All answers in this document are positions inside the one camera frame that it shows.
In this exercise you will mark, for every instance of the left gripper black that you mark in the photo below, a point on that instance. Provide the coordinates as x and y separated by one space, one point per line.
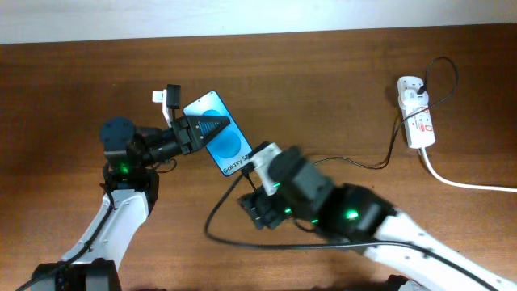
178 124

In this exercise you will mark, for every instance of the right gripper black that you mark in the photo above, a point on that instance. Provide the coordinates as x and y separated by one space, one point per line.
256 208

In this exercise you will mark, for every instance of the blue smartphone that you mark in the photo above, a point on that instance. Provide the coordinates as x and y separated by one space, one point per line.
229 149

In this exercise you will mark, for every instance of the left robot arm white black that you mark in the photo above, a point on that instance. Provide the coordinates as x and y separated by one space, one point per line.
130 191

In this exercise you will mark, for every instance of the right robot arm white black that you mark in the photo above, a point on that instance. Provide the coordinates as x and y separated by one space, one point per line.
292 187

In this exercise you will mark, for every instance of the white charger adapter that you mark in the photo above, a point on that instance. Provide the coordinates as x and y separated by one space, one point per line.
411 99

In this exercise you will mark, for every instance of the white power strip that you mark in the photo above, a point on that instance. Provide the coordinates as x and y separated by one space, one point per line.
418 125

